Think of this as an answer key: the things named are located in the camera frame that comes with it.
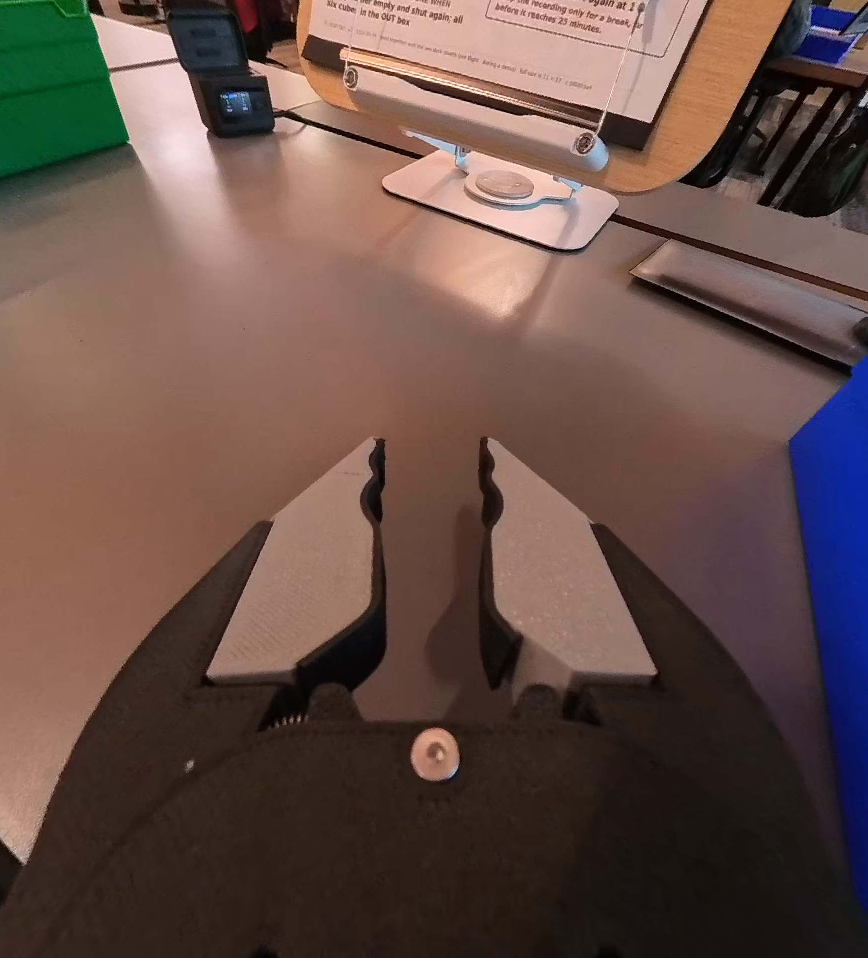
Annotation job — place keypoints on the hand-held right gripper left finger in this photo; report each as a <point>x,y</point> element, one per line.
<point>306,591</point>

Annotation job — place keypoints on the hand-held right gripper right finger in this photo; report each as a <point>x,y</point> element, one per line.
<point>561,591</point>

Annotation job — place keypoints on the blue plastic bin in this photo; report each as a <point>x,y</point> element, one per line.
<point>860,599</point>

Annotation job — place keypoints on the green plastic bin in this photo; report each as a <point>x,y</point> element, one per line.
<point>29,97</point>

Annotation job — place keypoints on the grey laptop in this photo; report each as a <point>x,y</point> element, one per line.
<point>748,292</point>

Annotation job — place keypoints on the black electronic device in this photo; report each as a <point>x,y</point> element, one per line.
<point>235,105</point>

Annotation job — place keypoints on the black backpack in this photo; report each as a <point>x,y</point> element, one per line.
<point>845,157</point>

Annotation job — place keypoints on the printed instruction sheet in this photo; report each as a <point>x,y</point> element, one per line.
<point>479,45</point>

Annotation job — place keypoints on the wooden office desk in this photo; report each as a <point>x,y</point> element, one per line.
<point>823,69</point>

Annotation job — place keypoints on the small blue storage tray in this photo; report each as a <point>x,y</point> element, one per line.
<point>832,37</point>

